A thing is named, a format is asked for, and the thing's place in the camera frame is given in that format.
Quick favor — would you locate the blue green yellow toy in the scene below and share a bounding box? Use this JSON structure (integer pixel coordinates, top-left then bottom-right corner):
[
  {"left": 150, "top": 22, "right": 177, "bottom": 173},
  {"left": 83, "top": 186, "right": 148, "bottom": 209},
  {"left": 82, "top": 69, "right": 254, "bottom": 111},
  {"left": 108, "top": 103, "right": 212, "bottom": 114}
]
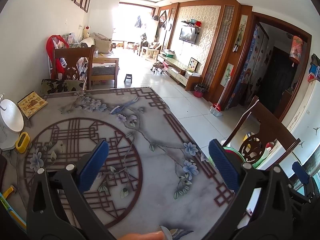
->
[{"left": 0, "top": 185, "right": 27, "bottom": 229}]

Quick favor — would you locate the floral seat cushion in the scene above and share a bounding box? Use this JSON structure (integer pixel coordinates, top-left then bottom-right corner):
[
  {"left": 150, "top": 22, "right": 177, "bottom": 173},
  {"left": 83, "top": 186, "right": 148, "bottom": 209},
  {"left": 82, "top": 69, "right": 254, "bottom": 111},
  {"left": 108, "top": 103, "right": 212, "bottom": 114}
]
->
[{"left": 41, "top": 78, "right": 85, "bottom": 95}]

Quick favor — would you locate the red white dustpan broom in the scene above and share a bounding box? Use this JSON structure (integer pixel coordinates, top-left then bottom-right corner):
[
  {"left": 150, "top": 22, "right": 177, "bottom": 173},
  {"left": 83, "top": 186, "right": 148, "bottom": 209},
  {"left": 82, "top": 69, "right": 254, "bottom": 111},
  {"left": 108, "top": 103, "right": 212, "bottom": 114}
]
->
[{"left": 209, "top": 79, "right": 230, "bottom": 117}]

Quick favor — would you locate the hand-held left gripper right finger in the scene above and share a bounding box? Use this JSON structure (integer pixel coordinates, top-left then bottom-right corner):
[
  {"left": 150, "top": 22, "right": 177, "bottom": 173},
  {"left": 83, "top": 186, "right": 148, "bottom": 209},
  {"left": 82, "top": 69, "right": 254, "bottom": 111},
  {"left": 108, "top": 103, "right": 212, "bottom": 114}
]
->
[{"left": 208, "top": 139, "right": 293, "bottom": 240}]

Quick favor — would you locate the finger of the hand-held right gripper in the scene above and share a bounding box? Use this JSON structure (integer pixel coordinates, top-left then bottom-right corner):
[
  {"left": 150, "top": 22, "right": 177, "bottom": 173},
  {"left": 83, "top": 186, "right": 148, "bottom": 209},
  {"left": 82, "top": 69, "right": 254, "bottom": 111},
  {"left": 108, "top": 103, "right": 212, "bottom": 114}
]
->
[{"left": 287, "top": 161, "right": 318, "bottom": 205}]

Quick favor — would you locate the light wooden coffee table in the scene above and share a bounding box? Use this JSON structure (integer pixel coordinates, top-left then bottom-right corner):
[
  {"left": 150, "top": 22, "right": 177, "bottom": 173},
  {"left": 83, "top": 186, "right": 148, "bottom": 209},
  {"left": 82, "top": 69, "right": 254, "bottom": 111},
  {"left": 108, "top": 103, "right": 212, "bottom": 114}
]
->
[{"left": 141, "top": 46, "right": 160, "bottom": 59}]

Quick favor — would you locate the beige sofa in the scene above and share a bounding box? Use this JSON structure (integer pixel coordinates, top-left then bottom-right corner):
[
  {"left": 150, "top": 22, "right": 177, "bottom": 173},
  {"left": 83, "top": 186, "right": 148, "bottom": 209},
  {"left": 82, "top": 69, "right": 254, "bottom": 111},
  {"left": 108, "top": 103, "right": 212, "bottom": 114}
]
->
[{"left": 81, "top": 32, "right": 113, "bottom": 54}]

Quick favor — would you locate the dark brown case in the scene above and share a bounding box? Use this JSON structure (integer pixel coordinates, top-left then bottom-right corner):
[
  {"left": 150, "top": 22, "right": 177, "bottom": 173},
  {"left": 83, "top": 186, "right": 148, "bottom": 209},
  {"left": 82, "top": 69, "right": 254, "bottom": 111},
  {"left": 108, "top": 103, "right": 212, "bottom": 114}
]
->
[{"left": 0, "top": 154, "right": 7, "bottom": 188}]

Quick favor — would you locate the long television cabinet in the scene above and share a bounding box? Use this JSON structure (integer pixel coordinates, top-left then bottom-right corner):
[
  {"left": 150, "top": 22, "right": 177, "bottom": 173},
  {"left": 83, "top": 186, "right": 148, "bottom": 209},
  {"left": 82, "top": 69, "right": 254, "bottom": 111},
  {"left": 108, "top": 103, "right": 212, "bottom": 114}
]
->
[{"left": 157, "top": 54, "right": 202, "bottom": 92}]

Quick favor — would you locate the person's left hand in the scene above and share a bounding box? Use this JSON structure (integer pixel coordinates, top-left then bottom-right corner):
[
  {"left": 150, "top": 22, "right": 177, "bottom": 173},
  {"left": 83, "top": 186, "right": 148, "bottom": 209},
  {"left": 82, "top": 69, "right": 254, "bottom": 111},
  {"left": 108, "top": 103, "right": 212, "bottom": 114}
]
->
[{"left": 117, "top": 231, "right": 165, "bottom": 240}]

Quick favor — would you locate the yellow oval container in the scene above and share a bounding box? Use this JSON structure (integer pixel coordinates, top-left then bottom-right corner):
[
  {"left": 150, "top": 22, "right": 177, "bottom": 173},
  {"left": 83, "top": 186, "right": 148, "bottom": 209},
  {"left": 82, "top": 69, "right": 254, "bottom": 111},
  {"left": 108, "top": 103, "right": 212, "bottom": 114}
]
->
[{"left": 15, "top": 132, "right": 30, "bottom": 153}]

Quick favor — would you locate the wall-mounted television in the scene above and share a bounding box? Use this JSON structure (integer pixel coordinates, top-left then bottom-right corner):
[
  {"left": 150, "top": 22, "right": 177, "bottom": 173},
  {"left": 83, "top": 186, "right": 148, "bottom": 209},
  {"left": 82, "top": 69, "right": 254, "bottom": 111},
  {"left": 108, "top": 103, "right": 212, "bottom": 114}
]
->
[{"left": 179, "top": 27, "right": 198, "bottom": 44}]

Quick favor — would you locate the wooden dining chair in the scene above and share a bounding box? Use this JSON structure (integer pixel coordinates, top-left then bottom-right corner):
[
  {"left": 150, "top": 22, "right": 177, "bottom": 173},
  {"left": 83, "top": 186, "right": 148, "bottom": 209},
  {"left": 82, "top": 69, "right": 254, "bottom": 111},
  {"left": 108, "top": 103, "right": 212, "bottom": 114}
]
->
[{"left": 53, "top": 45, "right": 96, "bottom": 90}]

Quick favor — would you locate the white refrigerator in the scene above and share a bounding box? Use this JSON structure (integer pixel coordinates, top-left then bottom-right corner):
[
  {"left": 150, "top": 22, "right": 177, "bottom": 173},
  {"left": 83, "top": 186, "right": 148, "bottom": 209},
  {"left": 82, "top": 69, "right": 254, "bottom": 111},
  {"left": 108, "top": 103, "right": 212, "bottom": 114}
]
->
[{"left": 285, "top": 79, "right": 320, "bottom": 170}]

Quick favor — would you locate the red bag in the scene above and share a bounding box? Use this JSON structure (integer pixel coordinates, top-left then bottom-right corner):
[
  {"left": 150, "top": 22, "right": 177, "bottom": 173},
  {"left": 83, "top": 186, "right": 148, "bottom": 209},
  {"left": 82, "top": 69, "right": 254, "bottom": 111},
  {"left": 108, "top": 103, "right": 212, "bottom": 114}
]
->
[{"left": 46, "top": 35, "right": 69, "bottom": 79}]

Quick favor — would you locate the red paper lantern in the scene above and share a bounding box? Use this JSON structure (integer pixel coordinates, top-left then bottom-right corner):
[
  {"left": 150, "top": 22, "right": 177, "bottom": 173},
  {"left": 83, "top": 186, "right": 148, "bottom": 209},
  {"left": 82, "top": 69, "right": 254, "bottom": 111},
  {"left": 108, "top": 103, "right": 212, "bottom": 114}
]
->
[{"left": 289, "top": 35, "right": 304, "bottom": 64}]

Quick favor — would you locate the white desk lamp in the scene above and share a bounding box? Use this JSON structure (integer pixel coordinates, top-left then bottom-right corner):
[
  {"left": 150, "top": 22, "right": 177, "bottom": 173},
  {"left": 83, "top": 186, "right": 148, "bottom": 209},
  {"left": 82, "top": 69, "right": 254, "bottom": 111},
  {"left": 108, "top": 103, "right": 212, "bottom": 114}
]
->
[{"left": 0, "top": 94, "right": 24, "bottom": 151}]

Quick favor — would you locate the brown rolling stool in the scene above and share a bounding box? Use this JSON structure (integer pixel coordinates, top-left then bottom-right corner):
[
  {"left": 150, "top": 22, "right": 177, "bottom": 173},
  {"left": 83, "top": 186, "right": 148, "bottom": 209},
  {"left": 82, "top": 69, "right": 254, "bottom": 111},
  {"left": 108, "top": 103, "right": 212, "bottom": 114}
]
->
[{"left": 151, "top": 61, "right": 165, "bottom": 75}]

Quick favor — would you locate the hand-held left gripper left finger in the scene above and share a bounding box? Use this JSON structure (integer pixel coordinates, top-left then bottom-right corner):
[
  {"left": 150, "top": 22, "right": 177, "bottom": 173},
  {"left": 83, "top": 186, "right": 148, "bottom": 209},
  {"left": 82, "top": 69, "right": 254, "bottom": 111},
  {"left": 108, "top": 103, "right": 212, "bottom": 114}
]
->
[{"left": 26, "top": 139, "right": 118, "bottom": 240}]

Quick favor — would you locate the red floor waste bin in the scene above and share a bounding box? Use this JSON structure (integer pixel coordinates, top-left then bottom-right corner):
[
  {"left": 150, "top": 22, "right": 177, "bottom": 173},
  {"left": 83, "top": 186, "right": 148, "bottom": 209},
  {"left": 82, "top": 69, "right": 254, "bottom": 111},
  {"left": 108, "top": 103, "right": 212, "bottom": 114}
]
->
[{"left": 194, "top": 84, "right": 207, "bottom": 98}]

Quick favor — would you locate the tall scroll painting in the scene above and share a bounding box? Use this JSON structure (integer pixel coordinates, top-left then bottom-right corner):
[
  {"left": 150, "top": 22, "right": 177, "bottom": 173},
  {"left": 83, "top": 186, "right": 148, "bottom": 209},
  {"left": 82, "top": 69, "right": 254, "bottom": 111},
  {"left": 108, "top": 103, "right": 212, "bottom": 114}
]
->
[{"left": 234, "top": 15, "right": 248, "bottom": 53}]

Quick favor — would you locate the wooden chair with round carving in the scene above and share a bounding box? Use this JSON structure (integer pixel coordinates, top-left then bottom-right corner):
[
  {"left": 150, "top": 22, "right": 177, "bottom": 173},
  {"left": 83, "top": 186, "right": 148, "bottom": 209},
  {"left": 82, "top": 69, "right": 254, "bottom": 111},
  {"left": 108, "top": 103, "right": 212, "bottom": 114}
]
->
[{"left": 222, "top": 95, "right": 301, "bottom": 170}]

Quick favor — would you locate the colourful geometric board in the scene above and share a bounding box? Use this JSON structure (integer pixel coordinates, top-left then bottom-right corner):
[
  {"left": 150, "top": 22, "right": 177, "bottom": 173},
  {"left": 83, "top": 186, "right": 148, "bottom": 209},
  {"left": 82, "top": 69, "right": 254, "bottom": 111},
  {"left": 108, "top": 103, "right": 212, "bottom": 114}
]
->
[{"left": 186, "top": 57, "right": 199, "bottom": 72}]

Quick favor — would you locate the wooden armchair with grey cushion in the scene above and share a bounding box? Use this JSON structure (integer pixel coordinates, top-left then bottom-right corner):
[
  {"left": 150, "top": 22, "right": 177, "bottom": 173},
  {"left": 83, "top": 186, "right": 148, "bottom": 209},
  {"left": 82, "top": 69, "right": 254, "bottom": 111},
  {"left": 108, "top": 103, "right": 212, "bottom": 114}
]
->
[{"left": 90, "top": 51, "right": 120, "bottom": 88}]

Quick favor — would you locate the green bin with red liner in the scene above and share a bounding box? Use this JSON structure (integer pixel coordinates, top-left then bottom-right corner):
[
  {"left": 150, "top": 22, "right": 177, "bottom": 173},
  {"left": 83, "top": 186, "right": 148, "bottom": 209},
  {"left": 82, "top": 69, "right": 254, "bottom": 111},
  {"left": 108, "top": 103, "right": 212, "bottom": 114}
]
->
[{"left": 209, "top": 146, "right": 244, "bottom": 170}]

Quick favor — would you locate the colourful printed door curtain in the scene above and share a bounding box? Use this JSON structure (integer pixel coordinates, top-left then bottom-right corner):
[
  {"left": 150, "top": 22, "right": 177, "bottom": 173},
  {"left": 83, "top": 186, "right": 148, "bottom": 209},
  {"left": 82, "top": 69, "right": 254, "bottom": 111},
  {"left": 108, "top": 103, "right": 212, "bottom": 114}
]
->
[{"left": 231, "top": 25, "right": 269, "bottom": 110}]

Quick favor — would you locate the dark entrance door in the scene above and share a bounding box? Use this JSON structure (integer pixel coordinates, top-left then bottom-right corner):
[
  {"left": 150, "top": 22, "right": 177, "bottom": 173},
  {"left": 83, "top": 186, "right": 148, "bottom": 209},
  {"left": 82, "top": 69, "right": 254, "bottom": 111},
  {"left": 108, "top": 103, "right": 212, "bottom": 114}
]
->
[{"left": 260, "top": 46, "right": 297, "bottom": 115}]

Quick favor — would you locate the yellow picture book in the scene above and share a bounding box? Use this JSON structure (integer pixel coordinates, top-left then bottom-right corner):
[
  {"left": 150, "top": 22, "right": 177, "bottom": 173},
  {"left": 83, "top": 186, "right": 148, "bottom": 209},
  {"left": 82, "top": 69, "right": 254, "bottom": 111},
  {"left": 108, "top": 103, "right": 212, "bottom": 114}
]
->
[{"left": 17, "top": 92, "right": 48, "bottom": 119}]

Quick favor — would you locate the bamboo painting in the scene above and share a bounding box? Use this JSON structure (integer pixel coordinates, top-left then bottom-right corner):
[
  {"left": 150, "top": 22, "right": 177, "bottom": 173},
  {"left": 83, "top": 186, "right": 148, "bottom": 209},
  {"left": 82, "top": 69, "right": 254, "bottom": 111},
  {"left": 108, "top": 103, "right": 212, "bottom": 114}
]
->
[{"left": 227, "top": 63, "right": 237, "bottom": 85}]

